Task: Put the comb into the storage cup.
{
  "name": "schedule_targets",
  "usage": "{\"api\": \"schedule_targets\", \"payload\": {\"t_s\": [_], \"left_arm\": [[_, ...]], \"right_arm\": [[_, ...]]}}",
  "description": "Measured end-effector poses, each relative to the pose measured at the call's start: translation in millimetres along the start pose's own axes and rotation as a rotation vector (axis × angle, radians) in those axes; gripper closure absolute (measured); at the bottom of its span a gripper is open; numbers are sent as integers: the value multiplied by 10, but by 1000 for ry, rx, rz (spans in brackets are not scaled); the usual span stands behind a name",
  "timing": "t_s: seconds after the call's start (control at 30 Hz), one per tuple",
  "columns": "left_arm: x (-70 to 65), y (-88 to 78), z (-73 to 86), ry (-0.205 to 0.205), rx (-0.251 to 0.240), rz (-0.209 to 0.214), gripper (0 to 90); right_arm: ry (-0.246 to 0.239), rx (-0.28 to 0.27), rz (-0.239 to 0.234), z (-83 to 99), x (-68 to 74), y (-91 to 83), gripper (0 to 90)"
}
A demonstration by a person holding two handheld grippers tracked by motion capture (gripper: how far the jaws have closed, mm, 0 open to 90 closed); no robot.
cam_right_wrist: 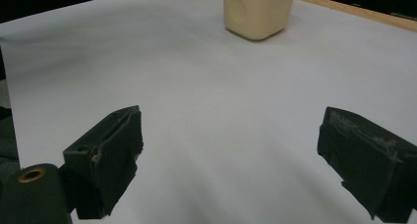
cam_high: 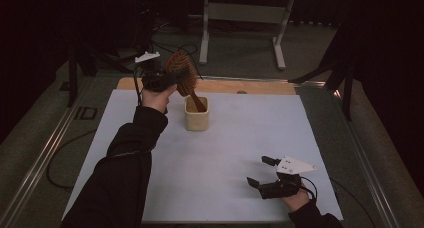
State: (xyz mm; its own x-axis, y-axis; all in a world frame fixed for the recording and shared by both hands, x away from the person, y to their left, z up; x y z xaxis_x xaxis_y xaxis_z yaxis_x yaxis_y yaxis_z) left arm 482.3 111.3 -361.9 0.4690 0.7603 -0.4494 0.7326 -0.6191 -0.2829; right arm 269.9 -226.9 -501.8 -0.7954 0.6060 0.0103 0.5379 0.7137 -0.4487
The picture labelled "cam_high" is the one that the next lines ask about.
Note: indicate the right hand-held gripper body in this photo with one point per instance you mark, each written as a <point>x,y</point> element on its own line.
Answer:
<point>291,166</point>

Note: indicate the cream square cup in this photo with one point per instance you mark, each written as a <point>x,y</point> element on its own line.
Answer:
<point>196,121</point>

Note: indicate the brown wooden hairbrush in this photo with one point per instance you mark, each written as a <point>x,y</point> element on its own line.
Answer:
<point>182,64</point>

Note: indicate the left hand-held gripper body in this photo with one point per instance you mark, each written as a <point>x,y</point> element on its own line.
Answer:
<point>155,78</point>

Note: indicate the person's left hand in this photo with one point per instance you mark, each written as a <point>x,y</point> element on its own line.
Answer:
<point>156,99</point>

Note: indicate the white table sheet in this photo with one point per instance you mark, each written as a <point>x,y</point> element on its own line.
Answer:
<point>226,154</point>

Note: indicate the white metal stand frame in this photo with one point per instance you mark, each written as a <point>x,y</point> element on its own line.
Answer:
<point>245,13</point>

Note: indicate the person's right hand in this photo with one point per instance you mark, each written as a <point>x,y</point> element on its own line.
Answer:
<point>296,202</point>

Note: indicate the black tripod stand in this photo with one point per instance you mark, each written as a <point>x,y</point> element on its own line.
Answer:
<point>72,74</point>
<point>346,71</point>

